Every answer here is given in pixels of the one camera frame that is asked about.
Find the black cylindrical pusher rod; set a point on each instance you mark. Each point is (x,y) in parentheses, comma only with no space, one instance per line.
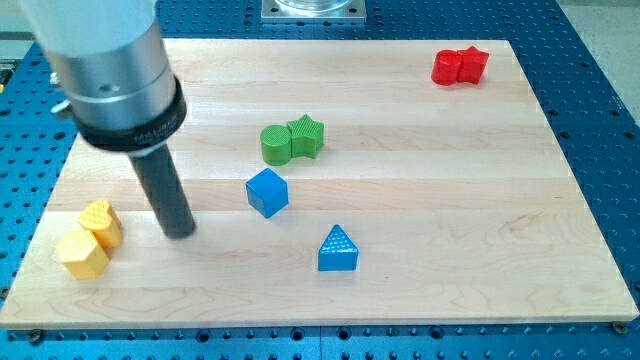
(161,184)

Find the blue triangle block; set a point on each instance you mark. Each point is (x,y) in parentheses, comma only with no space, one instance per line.
(338,252)

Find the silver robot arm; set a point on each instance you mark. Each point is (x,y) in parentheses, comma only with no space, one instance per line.
(109,59)

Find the blue cube block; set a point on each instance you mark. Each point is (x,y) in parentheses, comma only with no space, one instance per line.
(267,192)

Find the yellow heart block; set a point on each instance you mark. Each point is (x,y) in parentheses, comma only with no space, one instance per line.
(101,219)

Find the yellow hexagon block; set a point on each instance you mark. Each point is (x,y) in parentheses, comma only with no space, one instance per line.
(82,255)

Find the green cylinder block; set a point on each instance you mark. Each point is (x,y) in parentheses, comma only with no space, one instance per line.
(276,145)

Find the green star block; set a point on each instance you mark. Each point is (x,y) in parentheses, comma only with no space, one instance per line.
(307,137)

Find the wooden board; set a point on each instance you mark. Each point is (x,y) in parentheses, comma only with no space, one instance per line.
(460,200)

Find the red cylinder block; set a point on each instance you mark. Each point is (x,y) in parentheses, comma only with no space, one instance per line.
(446,67)

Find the red star block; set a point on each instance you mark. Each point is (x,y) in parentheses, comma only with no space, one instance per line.
(473,63)

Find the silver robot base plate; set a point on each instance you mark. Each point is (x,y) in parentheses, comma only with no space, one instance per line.
(313,11)

